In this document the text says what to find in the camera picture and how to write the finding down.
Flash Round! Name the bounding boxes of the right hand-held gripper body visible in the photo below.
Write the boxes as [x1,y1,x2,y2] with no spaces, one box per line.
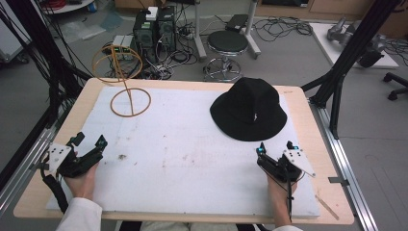
[256,147,317,185]

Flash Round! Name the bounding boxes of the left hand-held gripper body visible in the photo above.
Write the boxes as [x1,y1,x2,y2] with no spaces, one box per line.
[47,142,105,179]

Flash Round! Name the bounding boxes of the black bucket hat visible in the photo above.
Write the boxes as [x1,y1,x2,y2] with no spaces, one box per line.
[209,76,289,142]

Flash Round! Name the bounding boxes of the golden wire hat stand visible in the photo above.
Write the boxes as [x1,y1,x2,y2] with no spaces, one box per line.
[91,44,153,118]

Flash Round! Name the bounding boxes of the person's left hand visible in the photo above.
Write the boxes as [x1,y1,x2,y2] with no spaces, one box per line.
[64,163,100,200]

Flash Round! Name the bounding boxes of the person's right hand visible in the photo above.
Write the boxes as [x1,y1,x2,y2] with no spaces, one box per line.
[266,173,298,208]

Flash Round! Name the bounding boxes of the thin wooden stick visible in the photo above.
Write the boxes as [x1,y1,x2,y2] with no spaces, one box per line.
[315,193,341,221]

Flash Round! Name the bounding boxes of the white foam mat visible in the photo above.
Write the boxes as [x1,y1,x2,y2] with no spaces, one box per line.
[45,85,321,219]

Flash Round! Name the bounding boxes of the small white device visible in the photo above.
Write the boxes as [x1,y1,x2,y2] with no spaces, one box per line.
[112,34,135,62]

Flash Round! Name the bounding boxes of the white platform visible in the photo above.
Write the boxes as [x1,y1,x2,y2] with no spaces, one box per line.
[309,21,400,70]

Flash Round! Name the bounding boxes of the black round stool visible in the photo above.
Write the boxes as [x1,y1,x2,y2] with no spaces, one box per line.
[202,30,250,83]

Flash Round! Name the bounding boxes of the black computer tower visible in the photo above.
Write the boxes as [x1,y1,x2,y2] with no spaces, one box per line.
[132,5,178,64]

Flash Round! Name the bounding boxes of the black office chair base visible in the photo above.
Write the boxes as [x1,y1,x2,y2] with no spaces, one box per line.
[382,71,408,102]

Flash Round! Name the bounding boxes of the white stand legs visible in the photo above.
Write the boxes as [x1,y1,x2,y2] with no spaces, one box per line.
[191,0,263,62]

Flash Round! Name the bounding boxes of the flat black box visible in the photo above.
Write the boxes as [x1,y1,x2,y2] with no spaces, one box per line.
[224,13,250,34]

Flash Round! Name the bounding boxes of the round white table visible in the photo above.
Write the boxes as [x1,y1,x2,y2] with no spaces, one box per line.
[40,0,96,15]

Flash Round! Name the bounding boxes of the white box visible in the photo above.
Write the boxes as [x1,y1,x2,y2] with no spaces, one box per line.
[145,6,160,22]

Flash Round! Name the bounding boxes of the thick black sleeved cable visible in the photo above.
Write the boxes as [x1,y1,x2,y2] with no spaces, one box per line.
[39,153,70,215]

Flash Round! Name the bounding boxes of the thin black cable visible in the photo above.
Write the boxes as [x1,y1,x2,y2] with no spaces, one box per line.
[284,171,306,223]

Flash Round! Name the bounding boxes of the aluminium rail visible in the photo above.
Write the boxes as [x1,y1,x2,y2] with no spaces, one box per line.
[0,123,64,211]
[308,98,380,231]

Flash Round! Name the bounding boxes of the grey metal bracket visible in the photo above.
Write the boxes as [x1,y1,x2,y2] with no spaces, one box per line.
[327,175,351,188]

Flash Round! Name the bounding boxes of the black frame with cables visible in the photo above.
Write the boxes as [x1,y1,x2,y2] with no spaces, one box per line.
[0,0,94,191]

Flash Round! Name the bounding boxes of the black metal frame stand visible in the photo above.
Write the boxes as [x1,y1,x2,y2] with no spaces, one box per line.
[300,0,403,140]

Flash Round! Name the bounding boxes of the tangle of black floor cables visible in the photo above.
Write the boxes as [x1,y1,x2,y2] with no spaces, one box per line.
[252,14,314,43]

